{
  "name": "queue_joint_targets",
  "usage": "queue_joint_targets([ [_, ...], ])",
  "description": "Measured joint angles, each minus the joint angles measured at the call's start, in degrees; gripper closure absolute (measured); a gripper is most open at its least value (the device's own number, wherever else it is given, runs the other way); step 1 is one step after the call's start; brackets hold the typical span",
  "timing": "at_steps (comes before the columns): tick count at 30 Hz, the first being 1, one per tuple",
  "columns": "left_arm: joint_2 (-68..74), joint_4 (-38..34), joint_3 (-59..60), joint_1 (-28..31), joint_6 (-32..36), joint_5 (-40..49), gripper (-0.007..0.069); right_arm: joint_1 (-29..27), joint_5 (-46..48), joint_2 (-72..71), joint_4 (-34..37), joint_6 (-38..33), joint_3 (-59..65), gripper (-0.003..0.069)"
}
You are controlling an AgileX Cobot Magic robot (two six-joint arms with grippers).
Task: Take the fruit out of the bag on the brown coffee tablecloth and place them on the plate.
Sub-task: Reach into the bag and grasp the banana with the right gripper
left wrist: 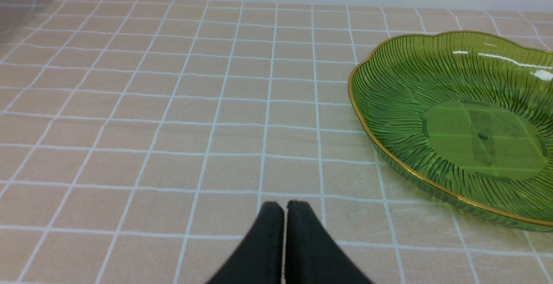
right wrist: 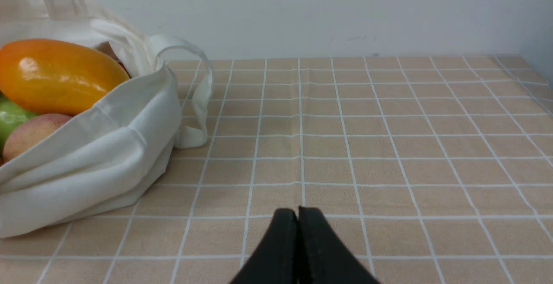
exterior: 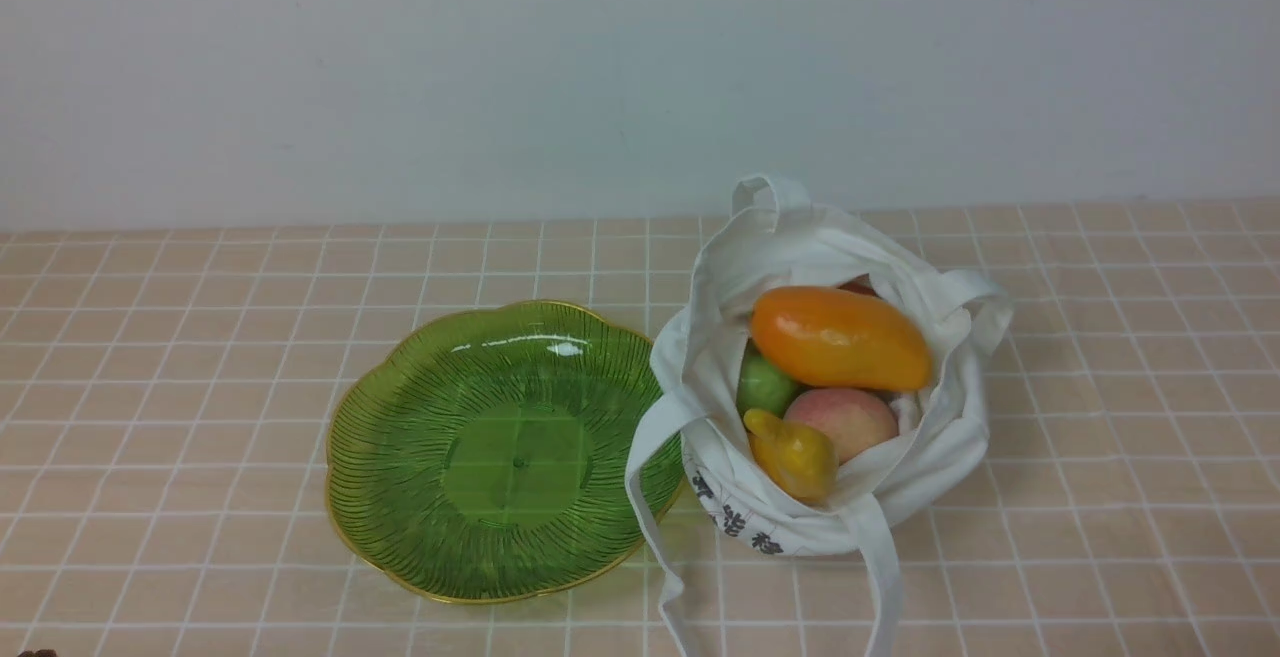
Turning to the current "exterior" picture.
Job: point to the orange yellow mango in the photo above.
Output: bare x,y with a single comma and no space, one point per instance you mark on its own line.
829,338

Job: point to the white cloth tote bag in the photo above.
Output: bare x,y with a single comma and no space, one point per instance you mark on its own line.
777,235

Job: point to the green glass fruit plate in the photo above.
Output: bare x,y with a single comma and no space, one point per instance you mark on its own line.
483,460

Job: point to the red fruit behind mango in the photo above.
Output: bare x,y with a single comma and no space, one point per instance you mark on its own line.
859,286

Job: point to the green apple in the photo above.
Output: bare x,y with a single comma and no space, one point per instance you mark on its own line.
762,385

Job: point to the yellow pear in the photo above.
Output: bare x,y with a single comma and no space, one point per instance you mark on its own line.
799,459

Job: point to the pink peach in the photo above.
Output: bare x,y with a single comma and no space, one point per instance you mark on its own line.
853,420

